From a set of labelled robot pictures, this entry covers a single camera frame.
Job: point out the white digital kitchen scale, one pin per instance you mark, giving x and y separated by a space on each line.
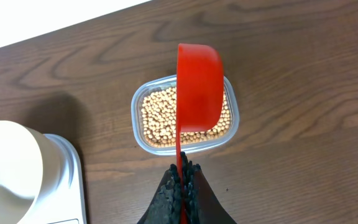
66 203

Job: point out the clear plastic soybean container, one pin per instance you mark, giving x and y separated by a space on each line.
153 111

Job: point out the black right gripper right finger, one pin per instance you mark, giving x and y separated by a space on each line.
201 204

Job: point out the white round bowl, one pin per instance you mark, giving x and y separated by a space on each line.
31 167

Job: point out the red plastic measuring scoop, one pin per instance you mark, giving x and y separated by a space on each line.
199 91

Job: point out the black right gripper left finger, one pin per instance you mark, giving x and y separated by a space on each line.
165 207

